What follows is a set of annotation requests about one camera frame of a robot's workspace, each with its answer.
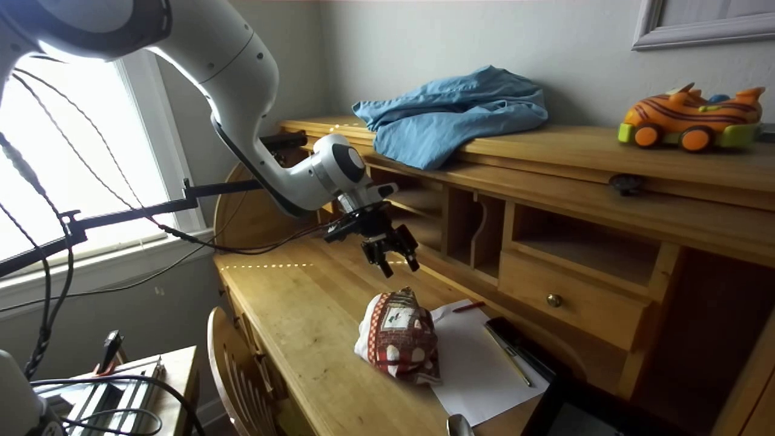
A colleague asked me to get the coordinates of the orange toy car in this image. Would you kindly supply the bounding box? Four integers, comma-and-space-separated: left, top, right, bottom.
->
615, 80, 767, 155

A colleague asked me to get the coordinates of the thin black hanging cable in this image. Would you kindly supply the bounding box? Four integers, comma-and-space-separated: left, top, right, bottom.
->
0, 68, 86, 383

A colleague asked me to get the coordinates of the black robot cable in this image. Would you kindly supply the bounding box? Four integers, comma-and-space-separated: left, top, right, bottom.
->
155, 216, 335, 256

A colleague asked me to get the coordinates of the aluminium rail stack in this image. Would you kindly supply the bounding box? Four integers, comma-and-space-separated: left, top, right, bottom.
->
45, 360, 167, 436

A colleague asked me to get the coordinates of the wooden desk drawer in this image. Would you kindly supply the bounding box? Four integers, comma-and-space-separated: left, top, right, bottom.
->
496, 244, 658, 353

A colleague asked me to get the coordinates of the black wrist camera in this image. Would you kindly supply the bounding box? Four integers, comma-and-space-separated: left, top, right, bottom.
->
321, 212, 362, 244

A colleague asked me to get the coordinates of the white rounded device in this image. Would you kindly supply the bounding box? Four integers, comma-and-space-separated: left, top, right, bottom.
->
0, 348, 49, 436

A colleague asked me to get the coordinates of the red white patterned cloth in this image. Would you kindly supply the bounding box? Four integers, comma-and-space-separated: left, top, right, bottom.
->
350, 286, 442, 387

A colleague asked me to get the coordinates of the blue crumpled garment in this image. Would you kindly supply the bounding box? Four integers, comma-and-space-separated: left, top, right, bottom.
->
349, 63, 552, 175

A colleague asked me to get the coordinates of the white picture frame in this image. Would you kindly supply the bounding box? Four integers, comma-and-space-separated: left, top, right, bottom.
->
630, 0, 775, 54

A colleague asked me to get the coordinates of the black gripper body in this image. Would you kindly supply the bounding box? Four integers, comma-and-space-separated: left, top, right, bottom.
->
343, 201, 400, 250

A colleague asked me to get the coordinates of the black red hand tool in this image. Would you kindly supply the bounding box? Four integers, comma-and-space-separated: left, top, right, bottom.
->
95, 326, 126, 377

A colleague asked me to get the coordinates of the wooden roll-top desk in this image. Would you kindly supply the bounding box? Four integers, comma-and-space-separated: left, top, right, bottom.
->
211, 113, 775, 436

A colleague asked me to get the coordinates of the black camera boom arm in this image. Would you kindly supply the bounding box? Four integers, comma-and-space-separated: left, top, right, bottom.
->
0, 176, 265, 280

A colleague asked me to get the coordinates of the black desk lock latch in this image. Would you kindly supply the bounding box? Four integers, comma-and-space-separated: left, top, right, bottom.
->
608, 171, 647, 199

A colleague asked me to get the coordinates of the wooden spindle chair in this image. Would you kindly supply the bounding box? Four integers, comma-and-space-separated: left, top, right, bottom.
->
203, 302, 286, 436

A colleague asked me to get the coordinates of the black stereo camera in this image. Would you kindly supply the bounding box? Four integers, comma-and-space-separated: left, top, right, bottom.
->
258, 128, 313, 153

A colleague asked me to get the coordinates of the yellow pencil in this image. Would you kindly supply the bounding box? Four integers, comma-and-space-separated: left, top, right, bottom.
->
479, 323, 539, 389

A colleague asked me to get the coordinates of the wooden side table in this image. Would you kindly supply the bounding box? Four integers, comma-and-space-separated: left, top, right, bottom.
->
32, 344, 200, 436

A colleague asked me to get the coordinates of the white paper sheet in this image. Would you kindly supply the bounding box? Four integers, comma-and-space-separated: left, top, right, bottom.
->
425, 300, 552, 433

